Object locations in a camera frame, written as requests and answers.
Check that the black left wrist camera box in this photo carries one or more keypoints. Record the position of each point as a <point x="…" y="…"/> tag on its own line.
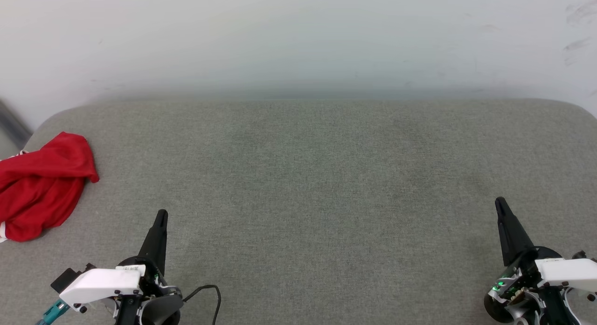
<point x="67" y="278"/>

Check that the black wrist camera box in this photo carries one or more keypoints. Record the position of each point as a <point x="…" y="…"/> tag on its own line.
<point x="67" y="278"/>
<point x="579" y="255"/>

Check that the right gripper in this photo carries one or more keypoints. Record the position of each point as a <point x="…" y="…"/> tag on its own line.
<point x="559" y="273"/>

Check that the grey fabric sofa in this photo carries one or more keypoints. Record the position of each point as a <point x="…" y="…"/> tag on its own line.
<point x="303" y="199"/>

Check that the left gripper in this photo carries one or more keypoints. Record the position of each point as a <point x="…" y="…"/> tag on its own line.
<point x="102" y="283"/>

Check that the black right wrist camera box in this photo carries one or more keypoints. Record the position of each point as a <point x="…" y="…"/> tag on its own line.
<point x="579" y="255"/>

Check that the red and white jersey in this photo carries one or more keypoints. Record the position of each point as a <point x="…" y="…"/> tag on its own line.
<point x="42" y="190"/>

